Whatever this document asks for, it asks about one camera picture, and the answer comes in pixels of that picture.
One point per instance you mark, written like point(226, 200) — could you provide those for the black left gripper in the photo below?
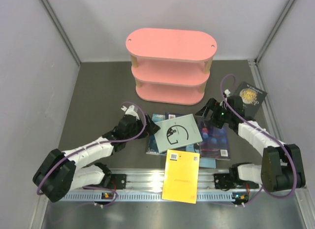
point(151, 128)

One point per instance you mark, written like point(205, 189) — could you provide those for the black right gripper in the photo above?
point(213, 104)

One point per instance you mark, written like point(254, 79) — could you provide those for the dark navy hardcover book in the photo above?
point(169, 115)

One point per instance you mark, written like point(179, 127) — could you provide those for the teal ocean cover book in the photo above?
point(152, 145)

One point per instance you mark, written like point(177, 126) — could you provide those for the grey-green book with black circle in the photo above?
point(177, 132)

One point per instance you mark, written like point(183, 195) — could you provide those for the purple blue cover book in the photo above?
point(214, 143)

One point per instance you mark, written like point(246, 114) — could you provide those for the light blue thin book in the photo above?
point(204, 162)

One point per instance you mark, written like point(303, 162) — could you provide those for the yellow book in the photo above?
point(181, 176)

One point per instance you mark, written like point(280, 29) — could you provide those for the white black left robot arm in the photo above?
point(64, 171)

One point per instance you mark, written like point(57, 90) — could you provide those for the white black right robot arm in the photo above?
point(282, 166)

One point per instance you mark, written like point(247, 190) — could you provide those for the black book with gold moon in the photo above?
point(251, 96)

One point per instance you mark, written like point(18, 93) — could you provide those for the pink three-tier shelf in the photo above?
point(171, 66)

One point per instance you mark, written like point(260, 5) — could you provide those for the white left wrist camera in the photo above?
point(131, 110)

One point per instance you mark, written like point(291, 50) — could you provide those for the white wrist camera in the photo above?
point(131, 110)
point(226, 93)

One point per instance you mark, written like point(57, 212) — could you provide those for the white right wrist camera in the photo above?
point(226, 93)

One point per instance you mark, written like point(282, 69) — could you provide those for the aluminium mounting rail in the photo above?
point(151, 180)

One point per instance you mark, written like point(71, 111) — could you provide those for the perforated grey cable duct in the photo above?
point(87, 195)

